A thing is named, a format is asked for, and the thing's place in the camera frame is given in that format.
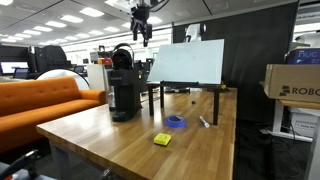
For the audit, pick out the yellow square block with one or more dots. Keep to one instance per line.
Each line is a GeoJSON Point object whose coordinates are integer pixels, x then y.
{"type": "Point", "coordinates": [162, 139]}

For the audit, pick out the blue printed box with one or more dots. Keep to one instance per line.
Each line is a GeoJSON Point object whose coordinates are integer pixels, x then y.
{"type": "Point", "coordinates": [303, 56]}

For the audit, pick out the white whiteboard panel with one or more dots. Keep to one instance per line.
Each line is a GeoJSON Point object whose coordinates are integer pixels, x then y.
{"type": "Point", "coordinates": [188, 61]}

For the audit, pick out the black curtain backdrop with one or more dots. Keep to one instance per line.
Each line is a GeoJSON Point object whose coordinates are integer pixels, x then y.
{"type": "Point", "coordinates": [256, 50]}

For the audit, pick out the black whiteboard stand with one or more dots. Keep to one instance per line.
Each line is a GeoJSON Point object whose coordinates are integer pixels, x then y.
{"type": "Point", "coordinates": [186, 85]}

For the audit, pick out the white marker pen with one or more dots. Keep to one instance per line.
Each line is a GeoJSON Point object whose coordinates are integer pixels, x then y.
{"type": "Point", "coordinates": [204, 122]}

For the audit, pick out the orange sofa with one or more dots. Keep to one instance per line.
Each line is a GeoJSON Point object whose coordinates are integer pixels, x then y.
{"type": "Point", "coordinates": [36, 106]}

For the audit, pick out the black Keurig coffee maker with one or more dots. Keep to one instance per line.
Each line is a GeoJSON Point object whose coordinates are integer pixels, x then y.
{"type": "Point", "coordinates": [125, 86]}

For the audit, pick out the printed cardboard box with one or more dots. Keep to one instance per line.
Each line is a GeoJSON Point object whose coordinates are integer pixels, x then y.
{"type": "Point", "coordinates": [293, 83]}

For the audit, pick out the blue tape roll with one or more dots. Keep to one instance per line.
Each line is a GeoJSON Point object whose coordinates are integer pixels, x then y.
{"type": "Point", "coordinates": [175, 121]}

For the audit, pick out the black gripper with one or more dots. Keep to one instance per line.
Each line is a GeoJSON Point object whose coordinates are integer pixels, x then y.
{"type": "Point", "coordinates": [141, 18]}

